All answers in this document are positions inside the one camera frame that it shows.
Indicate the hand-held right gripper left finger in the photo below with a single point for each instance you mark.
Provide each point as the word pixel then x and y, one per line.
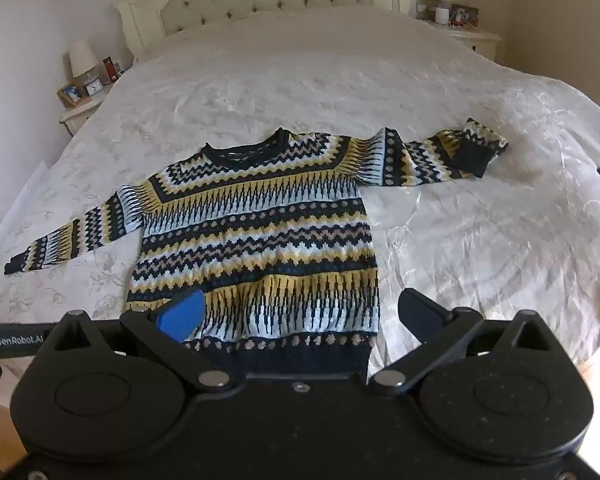
pixel 182 317

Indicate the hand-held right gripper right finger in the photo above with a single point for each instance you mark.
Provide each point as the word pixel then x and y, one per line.
pixel 422 312

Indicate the patterned knit sweater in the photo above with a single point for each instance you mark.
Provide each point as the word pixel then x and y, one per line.
pixel 260 220

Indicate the white floral bedspread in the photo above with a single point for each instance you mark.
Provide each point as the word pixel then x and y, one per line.
pixel 430 240

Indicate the cream nightstand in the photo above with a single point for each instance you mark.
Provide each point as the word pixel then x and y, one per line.
pixel 82 110
pixel 472 40

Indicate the small alarm clock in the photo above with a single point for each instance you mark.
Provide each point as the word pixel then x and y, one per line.
pixel 94 87

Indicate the red can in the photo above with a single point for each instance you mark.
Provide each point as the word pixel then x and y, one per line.
pixel 108 70

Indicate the white cylinder device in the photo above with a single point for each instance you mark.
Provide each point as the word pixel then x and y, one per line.
pixel 442 16

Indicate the wooden photo frame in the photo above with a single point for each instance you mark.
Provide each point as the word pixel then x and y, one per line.
pixel 71 93

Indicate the dark photo frame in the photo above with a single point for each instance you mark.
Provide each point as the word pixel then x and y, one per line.
pixel 465 15

